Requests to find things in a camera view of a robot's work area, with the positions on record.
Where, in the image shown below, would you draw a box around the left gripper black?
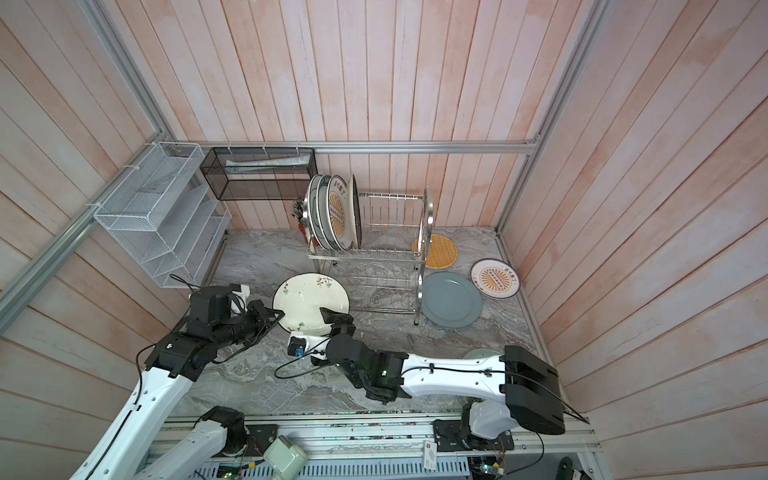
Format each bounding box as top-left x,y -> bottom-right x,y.
213,299 -> 286,348

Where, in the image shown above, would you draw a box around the cream plate red berry pattern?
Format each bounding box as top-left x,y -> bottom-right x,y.
272,273 -> 349,336

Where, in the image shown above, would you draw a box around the stainless steel dish rack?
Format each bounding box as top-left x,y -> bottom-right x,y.
307,189 -> 435,325

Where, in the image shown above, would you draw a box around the large orange sunburst plate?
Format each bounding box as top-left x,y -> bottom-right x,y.
326,175 -> 353,250

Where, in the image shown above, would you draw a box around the black round plate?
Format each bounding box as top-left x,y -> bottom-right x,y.
347,175 -> 362,249

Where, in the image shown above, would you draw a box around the white plate cloud line pattern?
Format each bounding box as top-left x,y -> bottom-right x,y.
304,175 -> 322,247

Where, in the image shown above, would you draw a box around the white plate green text rim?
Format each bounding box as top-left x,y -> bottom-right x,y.
316,175 -> 334,250

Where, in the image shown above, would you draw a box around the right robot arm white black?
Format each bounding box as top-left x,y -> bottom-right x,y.
319,307 -> 565,439

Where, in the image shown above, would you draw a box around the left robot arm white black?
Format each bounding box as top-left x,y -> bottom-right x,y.
73,284 -> 285,479

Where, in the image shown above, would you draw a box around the red utensil cup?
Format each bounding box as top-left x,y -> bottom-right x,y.
298,219 -> 316,246

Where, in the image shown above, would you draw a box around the grey green plain plate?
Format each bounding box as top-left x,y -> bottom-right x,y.
422,272 -> 483,329

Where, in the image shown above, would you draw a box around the yellow woven round trivet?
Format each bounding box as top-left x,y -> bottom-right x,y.
426,234 -> 458,270

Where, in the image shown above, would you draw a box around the utensils in red cup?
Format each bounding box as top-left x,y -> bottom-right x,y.
292,200 -> 306,231

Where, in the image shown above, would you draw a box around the light green lotus plate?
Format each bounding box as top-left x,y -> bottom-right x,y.
464,348 -> 501,360

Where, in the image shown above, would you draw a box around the white green box device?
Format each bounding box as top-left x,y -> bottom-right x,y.
264,435 -> 308,480

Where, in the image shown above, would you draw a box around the small orange sunburst plate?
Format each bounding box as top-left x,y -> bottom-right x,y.
470,258 -> 521,299

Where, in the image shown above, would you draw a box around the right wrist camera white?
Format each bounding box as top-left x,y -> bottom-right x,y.
287,332 -> 330,366

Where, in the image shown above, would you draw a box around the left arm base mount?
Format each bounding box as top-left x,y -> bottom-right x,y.
198,406 -> 278,457

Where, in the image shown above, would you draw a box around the white wire mesh shelf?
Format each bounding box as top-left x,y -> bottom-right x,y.
95,142 -> 231,289

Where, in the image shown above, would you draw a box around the black mesh wall basket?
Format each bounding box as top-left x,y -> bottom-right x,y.
201,146 -> 318,201

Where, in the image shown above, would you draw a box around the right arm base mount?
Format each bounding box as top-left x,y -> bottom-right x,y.
432,419 -> 514,452

